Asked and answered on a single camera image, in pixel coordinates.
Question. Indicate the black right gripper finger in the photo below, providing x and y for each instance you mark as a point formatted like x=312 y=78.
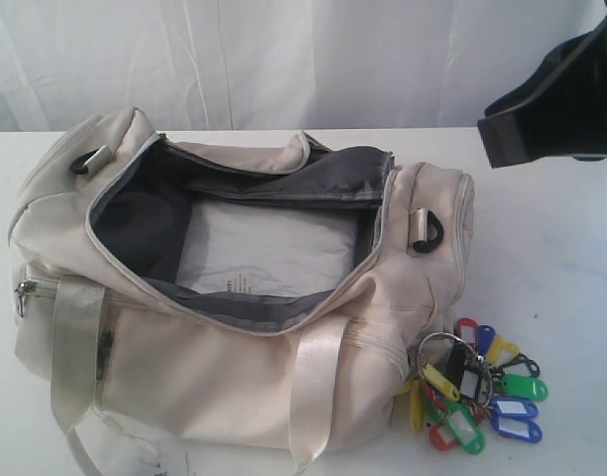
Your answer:
x=559 y=111

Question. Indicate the colourful key tag bunch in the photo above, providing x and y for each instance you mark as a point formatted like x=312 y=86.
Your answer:
x=469 y=376

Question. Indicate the beige duffel bag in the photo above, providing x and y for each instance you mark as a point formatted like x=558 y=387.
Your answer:
x=95 y=248

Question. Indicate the white plastic pouch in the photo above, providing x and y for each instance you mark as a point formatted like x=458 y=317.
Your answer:
x=263 y=251

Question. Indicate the white backdrop curtain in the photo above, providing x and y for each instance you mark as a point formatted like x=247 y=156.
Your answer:
x=236 y=65

